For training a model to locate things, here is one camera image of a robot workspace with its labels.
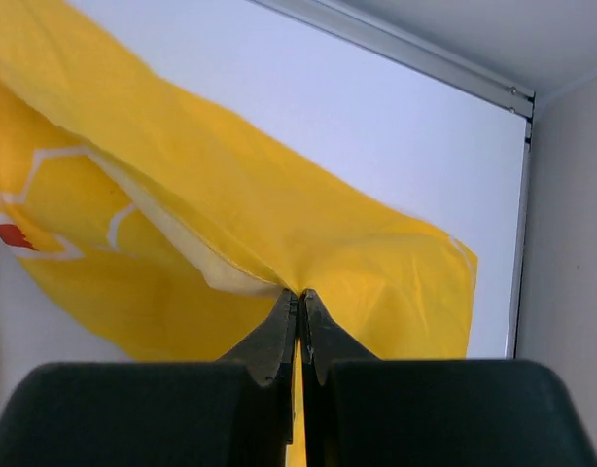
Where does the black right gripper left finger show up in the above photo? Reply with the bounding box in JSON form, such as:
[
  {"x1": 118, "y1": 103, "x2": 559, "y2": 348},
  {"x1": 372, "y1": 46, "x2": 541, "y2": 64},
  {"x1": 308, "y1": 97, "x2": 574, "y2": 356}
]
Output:
[{"x1": 0, "y1": 291, "x2": 298, "y2": 466}]

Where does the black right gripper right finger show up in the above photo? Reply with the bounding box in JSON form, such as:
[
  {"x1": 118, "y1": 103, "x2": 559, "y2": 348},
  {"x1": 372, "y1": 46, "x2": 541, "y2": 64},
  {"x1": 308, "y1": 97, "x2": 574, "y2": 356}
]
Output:
[{"x1": 299, "y1": 290, "x2": 597, "y2": 466}]

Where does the yellow printed pillowcase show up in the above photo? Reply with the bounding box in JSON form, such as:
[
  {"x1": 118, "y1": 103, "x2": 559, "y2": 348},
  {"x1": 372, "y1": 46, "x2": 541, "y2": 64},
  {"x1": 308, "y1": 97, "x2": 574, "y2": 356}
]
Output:
[{"x1": 0, "y1": 1, "x2": 477, "y2": 466}]

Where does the aluminium table frame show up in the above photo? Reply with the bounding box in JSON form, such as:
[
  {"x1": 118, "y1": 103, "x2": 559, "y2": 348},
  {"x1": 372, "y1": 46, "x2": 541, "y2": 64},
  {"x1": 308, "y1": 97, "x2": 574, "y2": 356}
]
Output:
[{"x1": 266, "y1": 1, "x2": 534, "y2": 358}]

